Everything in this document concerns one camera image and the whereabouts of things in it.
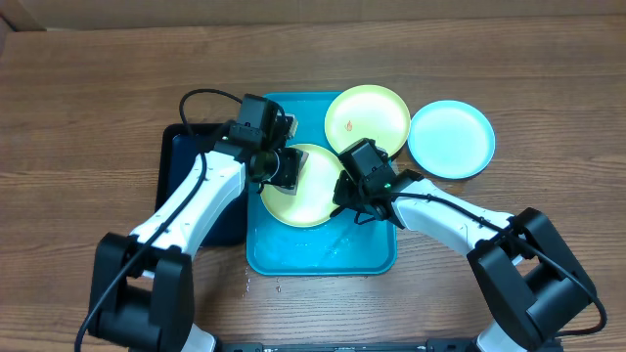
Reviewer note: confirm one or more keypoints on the yellow plate top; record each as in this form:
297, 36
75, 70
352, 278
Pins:
368, 111

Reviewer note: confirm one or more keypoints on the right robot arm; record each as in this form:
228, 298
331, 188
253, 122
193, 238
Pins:
535, 288

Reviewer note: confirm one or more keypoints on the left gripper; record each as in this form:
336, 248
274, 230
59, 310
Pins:
289, 176

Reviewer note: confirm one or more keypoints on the black plastic tray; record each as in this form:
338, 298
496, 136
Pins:
177, 156

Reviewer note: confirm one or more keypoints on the yellow plate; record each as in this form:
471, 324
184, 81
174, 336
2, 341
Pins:
368, 111
312, 204

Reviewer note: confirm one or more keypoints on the yellow plate bottom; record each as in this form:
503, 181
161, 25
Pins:
312, 204

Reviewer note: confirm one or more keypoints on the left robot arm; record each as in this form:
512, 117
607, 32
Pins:
142, 292

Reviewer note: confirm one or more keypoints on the teal plastic tray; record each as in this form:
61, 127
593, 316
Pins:
333, 248

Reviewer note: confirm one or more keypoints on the green scrub sponge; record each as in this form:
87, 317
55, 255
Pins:
293, 162

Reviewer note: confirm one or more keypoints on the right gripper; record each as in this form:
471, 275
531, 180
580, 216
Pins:
346, 198

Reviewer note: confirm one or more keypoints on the light blue plate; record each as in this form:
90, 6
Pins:
451, 139

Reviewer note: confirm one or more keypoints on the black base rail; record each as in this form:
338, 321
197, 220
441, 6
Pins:
431, 345

